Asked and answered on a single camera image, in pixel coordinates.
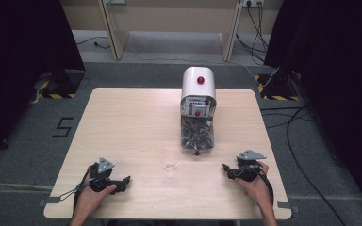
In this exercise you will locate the white wall socket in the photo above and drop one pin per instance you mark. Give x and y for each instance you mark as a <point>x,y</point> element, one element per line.
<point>253,2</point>

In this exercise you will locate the clear plastic cup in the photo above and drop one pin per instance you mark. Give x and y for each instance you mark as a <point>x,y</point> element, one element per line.
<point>169,166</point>

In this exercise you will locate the grey tape piece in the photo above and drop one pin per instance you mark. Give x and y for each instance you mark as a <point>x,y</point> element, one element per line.
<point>52,200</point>
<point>285,205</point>

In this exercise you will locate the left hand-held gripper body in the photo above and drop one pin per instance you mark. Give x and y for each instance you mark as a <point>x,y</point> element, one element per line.
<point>104,175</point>

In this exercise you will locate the stand base with striped tape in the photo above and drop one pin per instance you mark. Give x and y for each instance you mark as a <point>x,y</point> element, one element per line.
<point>278,91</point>
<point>66,84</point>

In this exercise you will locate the beige desk frame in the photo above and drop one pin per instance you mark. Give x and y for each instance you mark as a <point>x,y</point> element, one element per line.
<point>119,37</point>

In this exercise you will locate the person's left hand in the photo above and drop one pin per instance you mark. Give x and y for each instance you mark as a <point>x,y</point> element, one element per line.
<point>89,197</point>

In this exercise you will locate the person's right hand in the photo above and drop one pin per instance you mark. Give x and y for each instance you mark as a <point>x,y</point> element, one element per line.
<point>257,188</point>

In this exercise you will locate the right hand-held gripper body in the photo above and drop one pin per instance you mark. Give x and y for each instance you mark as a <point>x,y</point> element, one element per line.
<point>247,169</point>

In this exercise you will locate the white dispenser with red knobs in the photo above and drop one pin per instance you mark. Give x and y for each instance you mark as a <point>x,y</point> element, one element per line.
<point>198,88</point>

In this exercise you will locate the black curtain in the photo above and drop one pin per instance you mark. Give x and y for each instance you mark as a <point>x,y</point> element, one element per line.
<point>336,62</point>
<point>22,62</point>

